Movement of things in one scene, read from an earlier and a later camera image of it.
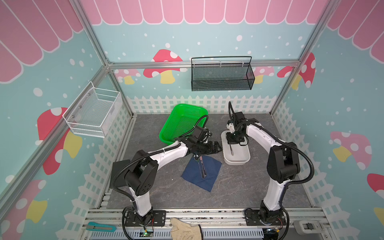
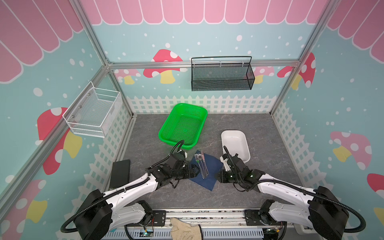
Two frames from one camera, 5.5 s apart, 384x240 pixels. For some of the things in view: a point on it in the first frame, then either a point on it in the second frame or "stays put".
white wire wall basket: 93,112 stays put
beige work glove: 182,230 stays put
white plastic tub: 234,154 stays put
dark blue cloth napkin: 193,174 stays put
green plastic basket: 181,120 stays put
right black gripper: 234,139 -> 223,175
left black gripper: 210,151 -> 188,175
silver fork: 232,153 -> 205,169
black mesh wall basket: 219,73 stays put
